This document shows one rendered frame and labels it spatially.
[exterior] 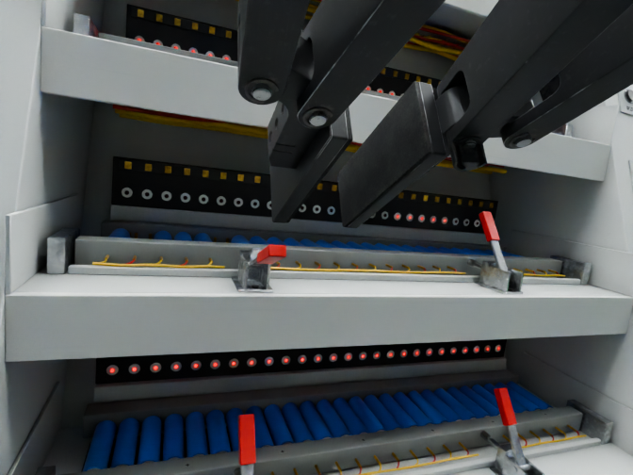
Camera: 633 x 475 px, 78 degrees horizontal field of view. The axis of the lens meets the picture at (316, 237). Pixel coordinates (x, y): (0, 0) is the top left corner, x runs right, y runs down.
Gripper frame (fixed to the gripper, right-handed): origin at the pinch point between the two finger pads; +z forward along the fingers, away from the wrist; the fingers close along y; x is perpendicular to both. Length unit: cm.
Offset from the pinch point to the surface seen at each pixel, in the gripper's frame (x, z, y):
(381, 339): -5.5, 18.5, 11.6
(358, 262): 2.7, 22.2, 12.2
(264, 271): 0.1, 17.4, 0.9
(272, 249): -0.3, 10.5, -0.2
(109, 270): 0.9, 20.7, -10.6
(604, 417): -15, 23, 44
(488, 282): 0.0, 19.0, 25.8
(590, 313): -3.7, 17.3, 37.8
